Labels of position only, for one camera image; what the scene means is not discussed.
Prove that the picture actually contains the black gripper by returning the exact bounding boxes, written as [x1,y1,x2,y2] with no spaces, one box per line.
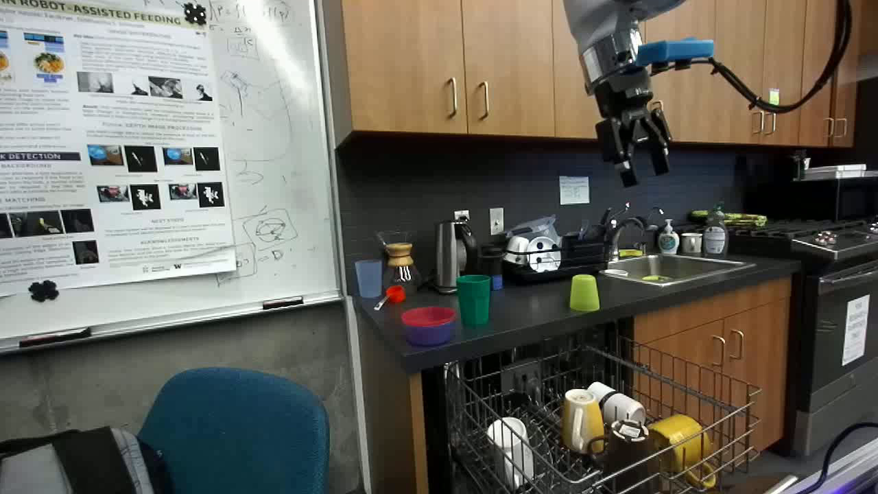
[589,62,674,189]

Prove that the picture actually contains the yellow-green plastic cup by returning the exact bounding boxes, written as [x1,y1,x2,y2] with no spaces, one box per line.
[567,270,603,314]

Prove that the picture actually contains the dark green plastic cup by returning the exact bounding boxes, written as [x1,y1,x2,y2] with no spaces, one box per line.
[456,270,494,329]

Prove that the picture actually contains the translucent blue cup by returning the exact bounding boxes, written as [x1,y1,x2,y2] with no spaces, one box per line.
[351,258,387,302]

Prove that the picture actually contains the chrome kitchen faucet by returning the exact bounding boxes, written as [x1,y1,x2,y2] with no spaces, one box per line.
[603,210,652,262]

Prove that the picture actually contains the white paper note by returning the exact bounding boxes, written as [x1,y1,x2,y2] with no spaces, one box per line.
[557,173,592,207]

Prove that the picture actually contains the clear soap dispenser bottle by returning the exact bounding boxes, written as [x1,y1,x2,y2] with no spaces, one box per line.
[655,215,682,258]

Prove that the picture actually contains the clear bottle with dark cap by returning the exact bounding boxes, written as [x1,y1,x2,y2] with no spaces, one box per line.
[701,204,730,258]

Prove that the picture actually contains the green brush by stove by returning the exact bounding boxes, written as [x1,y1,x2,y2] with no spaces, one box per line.
[686,207,770,232]

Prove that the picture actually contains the stainless steel sink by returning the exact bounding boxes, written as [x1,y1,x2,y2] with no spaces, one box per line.
[598,253,758,291]

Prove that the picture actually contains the black dish drying rack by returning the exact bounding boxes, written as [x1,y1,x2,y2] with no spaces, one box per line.
[500,213,614,284]

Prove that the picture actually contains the wooden upper cabinets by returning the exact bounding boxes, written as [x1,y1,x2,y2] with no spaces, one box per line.
[320,0,865,150]

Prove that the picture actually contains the black microwave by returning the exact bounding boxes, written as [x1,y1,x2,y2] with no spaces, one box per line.
[793,162,878,224]

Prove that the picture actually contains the wooden lower cabinet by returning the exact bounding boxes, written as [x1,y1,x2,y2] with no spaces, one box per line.
[630,273,795,458]

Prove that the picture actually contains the stainless steel kettle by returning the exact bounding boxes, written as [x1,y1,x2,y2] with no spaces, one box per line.
[434,215,479,296]

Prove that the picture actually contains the white mug with dark band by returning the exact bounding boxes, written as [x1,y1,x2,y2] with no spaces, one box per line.
[583,377,649,431]

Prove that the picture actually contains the black stove oven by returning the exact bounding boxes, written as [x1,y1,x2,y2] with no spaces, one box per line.
[786,215,878,461]

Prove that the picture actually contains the glass coffee carafe wood collar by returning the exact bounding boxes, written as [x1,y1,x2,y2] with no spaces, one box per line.
[382,237,419,287]

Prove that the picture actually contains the cream yellow mug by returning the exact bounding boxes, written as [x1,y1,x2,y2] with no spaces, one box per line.
[559,386,608,458]

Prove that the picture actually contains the white paper on oven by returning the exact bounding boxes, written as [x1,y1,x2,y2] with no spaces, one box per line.
[840,291,876,371]

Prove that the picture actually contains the deep yellow mug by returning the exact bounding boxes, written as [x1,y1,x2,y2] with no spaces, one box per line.
[648,410,722,490]

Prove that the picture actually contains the red measuring scoop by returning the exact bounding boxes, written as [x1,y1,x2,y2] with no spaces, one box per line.
[371,281,408,314]

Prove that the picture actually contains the dark brown mug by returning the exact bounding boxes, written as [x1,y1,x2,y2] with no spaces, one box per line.
[598,419,677,489]

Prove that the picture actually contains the plain white mug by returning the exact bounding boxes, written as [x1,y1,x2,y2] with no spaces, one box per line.
[483,414,537,494]

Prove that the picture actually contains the whiteboard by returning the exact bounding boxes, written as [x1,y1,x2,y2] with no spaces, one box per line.
[0,0,346,355]

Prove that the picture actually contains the black whiteboard eraser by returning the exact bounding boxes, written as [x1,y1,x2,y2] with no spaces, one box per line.
[261,292,308,314]

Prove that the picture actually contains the blue office chair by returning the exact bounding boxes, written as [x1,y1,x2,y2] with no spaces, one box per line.
[133,364,331,494]

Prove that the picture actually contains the research poster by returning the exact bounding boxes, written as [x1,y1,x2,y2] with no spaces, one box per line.
[0,0,238,302]

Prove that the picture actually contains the black grey backpack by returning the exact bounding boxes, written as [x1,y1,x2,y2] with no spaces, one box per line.
[0,425,164,494]

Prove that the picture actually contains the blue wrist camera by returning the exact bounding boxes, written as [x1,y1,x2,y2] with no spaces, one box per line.
[635,34,718,70]

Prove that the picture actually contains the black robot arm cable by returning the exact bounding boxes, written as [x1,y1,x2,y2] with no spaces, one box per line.
[708,0,859,117]

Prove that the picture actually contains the wire dishwasher rack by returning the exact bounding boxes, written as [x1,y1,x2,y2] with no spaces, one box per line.
[445,339,766,494]

